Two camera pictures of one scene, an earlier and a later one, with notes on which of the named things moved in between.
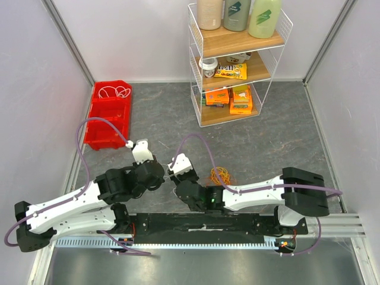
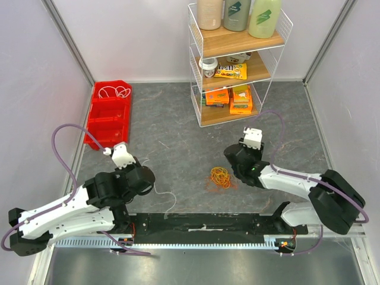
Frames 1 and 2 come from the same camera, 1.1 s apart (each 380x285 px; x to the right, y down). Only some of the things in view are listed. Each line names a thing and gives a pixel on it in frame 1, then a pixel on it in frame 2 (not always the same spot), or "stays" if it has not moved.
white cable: [167, 176] to [164, 193]
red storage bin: [111, 100] stays
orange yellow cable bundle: [223, 176] stays
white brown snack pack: [238, 58] stays
